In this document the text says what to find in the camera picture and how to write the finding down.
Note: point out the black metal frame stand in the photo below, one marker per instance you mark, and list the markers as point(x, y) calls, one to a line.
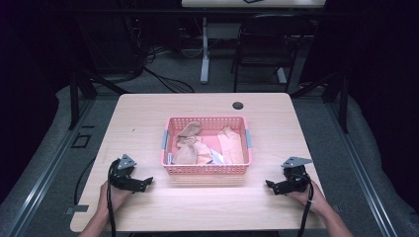
point(339, 95)
point(79, 95)

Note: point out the person's left hand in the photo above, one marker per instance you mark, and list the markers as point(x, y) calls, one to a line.
point(115, 197)

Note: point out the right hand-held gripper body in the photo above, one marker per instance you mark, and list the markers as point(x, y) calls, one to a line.
point(294, 176)

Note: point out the grey tape strip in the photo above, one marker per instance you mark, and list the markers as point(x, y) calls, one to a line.
point(77, 209)

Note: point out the pink plastic basket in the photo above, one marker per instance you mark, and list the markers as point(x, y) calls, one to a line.
point(206, 169)

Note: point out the crumpled beige stocking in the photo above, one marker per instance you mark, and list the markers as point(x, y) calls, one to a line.
point(189, 144)

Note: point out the person's right hand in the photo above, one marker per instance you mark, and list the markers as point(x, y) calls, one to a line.
point(313, 199)

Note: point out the white desk with leg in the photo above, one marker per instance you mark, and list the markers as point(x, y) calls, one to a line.
point(206, 49)

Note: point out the flat beige stocking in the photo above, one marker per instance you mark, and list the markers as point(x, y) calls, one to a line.
point(230, 146)

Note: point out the white crumpled wrapper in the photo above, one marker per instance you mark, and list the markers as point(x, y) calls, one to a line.
point(217, 158)

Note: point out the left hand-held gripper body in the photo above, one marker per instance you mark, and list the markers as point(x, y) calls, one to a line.
point(122, 174)

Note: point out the black folding chair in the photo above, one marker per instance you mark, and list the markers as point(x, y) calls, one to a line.
point(268, 39)

